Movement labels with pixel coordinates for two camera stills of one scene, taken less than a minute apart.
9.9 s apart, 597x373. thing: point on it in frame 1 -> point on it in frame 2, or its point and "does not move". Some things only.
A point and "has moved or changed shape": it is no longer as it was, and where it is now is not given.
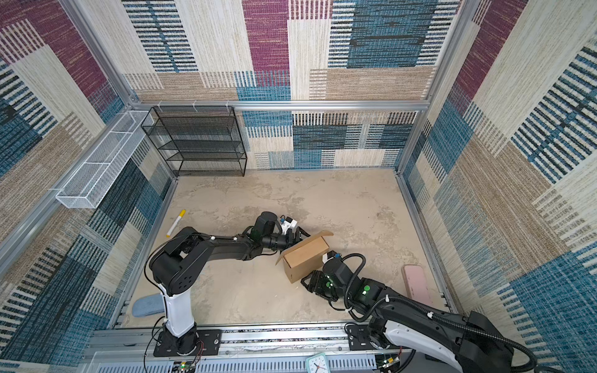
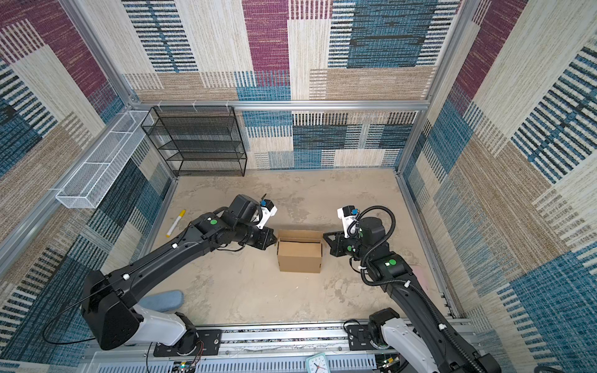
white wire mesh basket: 88,186 does not move
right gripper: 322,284 -> 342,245
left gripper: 298,238 -> 267,235
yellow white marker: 176,221 does not move
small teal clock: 318,364 does not move
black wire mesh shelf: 198,141 does not move
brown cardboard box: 305,257 has moved or changed shape
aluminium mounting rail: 252,350 does not move
